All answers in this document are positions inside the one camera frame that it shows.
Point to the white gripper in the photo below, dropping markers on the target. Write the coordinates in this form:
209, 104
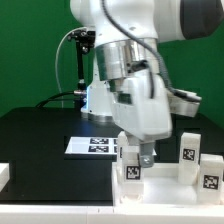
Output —
145, 118

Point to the white square tabletop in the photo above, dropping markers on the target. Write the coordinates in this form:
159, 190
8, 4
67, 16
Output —
161, 186

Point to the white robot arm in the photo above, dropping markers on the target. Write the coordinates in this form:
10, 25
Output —
126, 36

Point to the white tag sheet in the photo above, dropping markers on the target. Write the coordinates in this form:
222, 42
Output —
92, 146

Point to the white left fence block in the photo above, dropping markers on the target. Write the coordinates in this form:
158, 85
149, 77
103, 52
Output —
4, 175

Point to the white front fence bar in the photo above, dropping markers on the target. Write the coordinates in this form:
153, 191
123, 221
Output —
151, 214

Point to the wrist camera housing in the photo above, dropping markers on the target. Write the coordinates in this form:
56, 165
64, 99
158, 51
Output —
186, 105

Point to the black camera on stand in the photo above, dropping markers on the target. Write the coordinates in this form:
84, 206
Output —
84, 38

